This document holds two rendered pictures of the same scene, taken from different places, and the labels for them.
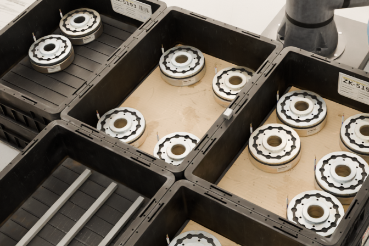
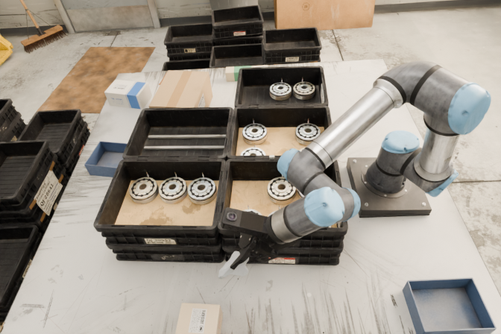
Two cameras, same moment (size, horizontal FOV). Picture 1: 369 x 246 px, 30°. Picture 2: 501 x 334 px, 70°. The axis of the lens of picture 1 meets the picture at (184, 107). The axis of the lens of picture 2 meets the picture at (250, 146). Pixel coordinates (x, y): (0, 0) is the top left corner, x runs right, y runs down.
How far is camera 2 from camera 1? 0.85 m
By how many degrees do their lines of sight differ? 39
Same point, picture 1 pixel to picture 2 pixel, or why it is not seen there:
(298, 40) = (371, 171)
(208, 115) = not seen: hidden behind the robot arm
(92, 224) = (203, 151)
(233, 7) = not seen: hidden behind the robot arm
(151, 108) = (276, 137)
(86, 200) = (214, 143)
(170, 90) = (291, 138)
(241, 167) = (264, 184)
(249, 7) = not seen: hidden behind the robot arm
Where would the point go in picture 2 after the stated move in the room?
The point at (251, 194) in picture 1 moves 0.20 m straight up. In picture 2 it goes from (250, 195) to (247, 158)
